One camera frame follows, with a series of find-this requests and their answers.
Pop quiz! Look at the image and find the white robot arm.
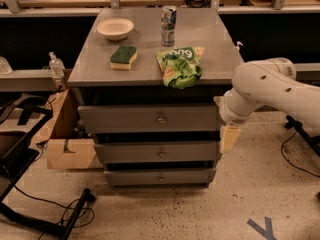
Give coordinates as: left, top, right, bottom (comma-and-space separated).
214, 58, 320, 155

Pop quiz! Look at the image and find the white bowl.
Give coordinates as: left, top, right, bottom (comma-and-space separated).
97, 18, 134, 41

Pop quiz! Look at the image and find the grey top drawer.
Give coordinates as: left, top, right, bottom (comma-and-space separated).
78, 104, 221, 134

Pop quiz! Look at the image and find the tall drink can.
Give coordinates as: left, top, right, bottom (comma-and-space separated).
161, 6, 177, 46

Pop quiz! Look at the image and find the grey drawer cabinet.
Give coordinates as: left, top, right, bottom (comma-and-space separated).
67, 6, 253, 188

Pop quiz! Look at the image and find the grey drawer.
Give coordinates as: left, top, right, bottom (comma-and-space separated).
95, 141, 221, 163
104, 168, 216, 186
78, 104, 221, 134

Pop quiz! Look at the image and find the black cable right floor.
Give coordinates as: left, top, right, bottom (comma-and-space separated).
280, 130, 320, 179

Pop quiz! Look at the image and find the clear pump bottle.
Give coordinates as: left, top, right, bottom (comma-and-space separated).
49, 52, 65, 77

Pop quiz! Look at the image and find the green chip bag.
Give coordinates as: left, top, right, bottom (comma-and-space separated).
157, 47, 205, 89

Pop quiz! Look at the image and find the black chair base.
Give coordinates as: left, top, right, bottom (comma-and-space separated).
285, 115, 320, 157

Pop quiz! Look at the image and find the black metal stand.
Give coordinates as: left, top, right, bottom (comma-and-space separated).
0, 94, 95, 240

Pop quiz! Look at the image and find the black floor cable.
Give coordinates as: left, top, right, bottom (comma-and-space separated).
13, 185, 96, 240

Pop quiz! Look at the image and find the green yellow sponge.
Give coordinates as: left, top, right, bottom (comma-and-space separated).
110, 46, 137, 70

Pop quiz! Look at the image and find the grey bottom drawer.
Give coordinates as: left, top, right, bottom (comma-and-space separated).
104, 168, 216, 186

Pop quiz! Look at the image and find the cardboard box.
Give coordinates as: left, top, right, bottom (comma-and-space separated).
32, 88, 102, 169

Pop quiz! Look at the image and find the grey middle drawer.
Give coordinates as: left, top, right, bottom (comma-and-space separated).
95, 141, 221, 163

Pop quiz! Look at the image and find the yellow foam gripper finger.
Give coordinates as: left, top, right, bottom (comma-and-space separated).
220, 125, 241, 153

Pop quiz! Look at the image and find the small white pump bottle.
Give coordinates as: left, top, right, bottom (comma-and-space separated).
236, 41, 243, 52

